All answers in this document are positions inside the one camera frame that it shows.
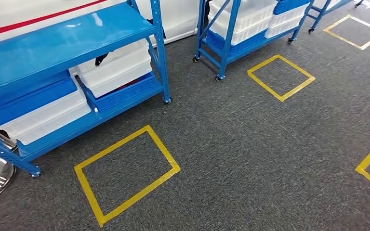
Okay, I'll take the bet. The blue wheeled shelf rack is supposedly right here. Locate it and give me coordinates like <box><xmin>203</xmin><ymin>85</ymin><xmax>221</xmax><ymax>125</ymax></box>
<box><xmin>193</xmin><ymin>0</ymin><xmax>316</xmax><ymax>82</ymax></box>
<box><xmin>306</xmin><ymin>0</ymin><xmax>355</xmax><ymax>35</ymax></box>

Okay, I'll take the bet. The large blue metal shelf rack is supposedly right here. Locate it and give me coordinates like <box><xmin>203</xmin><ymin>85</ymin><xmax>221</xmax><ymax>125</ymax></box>
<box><xmin>0</xmin><ymin>0</ymin><xmax>172</xmax><ymax>178</ymax></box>

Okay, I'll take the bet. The blue plastic bin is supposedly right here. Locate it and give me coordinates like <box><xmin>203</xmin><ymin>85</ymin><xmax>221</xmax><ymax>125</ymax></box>
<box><xmin>0</xmin><ymin>70</ymin><xmax>79</xmax><ymax>127</ymax></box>
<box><xmin>205</xmin><ymin>28</ymin><xmax>269</xmax><ymax>57</ymax></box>
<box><xmin>273</xmin><ymin>0</ymin><xmax>311</xmax><ymax>15</ymax></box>
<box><xmin>75</xmin><ymin>71</ymin><xmax>160</xmax><ymax>113</ymax></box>

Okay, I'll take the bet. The white car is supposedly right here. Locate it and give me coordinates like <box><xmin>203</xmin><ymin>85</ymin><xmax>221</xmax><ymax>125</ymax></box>
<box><xmin>0</xmin><ymin>0</ymin><xmax>212</xmax><ymax>49</ymax></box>

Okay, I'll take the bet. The large white plastic bin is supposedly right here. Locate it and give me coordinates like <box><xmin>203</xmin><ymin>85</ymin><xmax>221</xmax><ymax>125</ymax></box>
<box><xmin>208</xmin><ymin>0</ymin><xmax>279</xmax><ymax>46</ymax></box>

